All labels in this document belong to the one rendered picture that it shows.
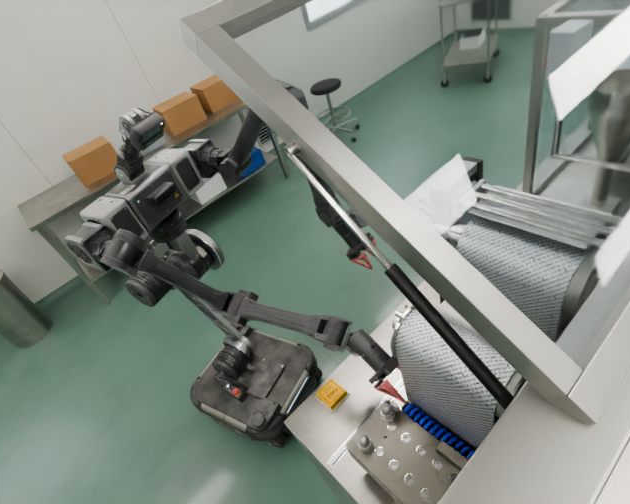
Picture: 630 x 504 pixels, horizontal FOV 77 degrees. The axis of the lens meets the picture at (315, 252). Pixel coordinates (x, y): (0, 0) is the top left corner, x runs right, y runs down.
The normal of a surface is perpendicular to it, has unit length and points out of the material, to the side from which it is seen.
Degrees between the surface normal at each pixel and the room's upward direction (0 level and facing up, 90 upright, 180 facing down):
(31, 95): 90
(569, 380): 35
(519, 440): 0
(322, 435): 0
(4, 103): 90
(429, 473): 0
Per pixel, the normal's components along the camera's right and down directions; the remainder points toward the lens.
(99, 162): 0.60, 0.39
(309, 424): -0.26, -0.73
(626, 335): 0.15, -0.39
